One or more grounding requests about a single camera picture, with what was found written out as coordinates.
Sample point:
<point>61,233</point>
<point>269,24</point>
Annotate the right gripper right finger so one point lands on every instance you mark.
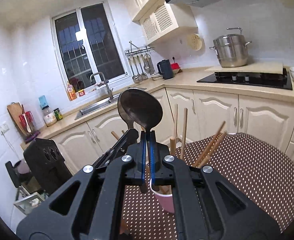
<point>160,175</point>

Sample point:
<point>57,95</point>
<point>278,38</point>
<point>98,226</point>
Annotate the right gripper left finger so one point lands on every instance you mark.
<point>135,175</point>

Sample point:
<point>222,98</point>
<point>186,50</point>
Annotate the pink utensil cup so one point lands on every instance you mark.
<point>165,200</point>

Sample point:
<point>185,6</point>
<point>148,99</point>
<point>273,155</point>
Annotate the black metal spoon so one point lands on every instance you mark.
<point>142,108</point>

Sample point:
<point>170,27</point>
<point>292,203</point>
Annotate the steel kitchen sink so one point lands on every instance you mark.
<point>96,106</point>

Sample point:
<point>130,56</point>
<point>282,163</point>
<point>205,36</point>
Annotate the kitchen window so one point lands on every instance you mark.
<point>86,44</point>

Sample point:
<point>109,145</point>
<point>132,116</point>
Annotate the glass jar blue lid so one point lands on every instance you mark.
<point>48,114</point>

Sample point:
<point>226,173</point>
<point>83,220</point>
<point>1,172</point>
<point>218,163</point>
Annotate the wooden cutting board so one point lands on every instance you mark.
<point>15,110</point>

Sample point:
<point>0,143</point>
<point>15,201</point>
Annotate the orange bottle on windowsill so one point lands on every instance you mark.
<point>71,92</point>

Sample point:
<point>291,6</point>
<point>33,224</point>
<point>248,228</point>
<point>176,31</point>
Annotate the chrome faucet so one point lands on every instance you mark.
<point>104,81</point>

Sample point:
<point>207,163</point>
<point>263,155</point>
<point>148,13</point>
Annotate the black electric kettle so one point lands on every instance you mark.
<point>165,69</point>

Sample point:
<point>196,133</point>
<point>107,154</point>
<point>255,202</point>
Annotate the brown polka dot tablecloth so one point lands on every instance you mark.
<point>261,171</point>

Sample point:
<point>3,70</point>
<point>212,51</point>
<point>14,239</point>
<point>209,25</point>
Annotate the red small container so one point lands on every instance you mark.
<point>175,68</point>

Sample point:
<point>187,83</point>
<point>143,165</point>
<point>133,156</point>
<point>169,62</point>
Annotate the hanging utensil rack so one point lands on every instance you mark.
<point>140,62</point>

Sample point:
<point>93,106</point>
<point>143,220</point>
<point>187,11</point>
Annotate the round bamboo trivet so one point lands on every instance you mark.
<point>194,41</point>

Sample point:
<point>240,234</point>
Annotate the stainless steel stock pot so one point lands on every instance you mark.
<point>231,49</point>

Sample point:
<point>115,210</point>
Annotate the black gas stove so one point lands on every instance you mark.
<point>280,81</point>

